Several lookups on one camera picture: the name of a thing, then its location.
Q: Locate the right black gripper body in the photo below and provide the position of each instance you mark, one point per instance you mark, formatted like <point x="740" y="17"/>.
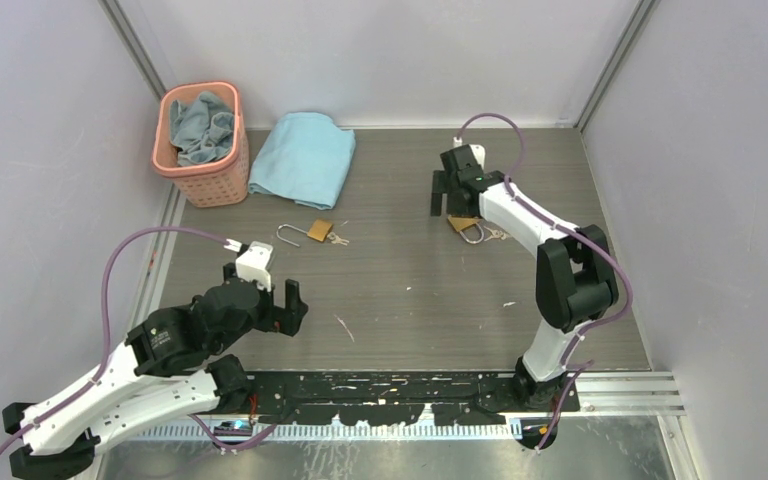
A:
<point x="452" y="206"/>

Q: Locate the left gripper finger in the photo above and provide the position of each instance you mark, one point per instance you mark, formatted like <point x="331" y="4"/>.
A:
<point x="229" y="271"/>
<point x="294" y="310"/>

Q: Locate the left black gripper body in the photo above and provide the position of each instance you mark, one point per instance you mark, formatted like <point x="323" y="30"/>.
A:
<point x="269" y="315"/>

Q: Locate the brass padlock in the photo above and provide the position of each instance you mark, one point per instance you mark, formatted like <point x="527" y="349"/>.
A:
<point x="469" y="229"/>
<point x="320" y="231"/>

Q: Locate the small keys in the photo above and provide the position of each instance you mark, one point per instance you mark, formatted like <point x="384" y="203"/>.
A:
<point x="494" y="234"/>

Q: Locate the small silver key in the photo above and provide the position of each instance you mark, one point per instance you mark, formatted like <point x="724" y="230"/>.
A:
<point x="335" y="239"/>

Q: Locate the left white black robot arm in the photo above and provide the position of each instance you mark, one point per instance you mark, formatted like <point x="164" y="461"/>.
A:
<point x="174" y="363"/>

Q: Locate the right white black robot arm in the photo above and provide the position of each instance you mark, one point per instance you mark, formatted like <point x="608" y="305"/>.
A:
<point x="575" y="283"/>

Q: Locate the pink plastic laundry basket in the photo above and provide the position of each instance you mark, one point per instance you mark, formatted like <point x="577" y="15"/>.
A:
<point x="216" y="183"/>

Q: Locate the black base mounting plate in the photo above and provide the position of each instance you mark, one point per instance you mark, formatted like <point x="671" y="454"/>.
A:
<point x="387" y="398"/>

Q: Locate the light blue folded towel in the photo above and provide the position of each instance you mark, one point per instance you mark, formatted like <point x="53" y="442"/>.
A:
<point x="306" y="158"/>

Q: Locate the grey-blue cloth in basket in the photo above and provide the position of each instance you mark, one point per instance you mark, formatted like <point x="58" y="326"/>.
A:
<point x="202" y="131"/>

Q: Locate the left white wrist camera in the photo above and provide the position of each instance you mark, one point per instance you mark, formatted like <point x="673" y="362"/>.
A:
<point x="253" y="264"/>

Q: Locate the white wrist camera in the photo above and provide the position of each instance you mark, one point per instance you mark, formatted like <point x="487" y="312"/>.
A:
<point x="468" y="155"/>
<point x="253" y="264"/>

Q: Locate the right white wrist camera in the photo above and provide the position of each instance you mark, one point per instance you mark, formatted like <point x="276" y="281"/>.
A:
<point x="468" y="155"/>

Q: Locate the aluminium rail frame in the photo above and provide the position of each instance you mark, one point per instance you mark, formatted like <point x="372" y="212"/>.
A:
<point x="419" y="425"/>

